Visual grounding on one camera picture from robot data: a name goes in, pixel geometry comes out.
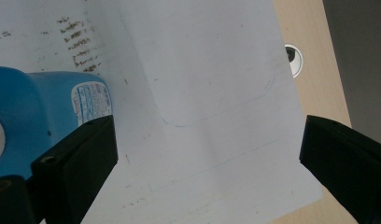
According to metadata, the round silver cable grommet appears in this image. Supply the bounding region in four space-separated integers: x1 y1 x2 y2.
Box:
284 43 304 79

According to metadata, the white paper sheet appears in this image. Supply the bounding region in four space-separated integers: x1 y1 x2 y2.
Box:
0 0 324 224

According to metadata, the blue plastic bottle with label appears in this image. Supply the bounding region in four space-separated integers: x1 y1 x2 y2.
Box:
0 65 114 181

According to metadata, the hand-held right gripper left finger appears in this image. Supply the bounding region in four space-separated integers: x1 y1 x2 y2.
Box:
30 114 120 224

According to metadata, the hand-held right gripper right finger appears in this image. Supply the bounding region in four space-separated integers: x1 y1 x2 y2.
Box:
299 114 381 224

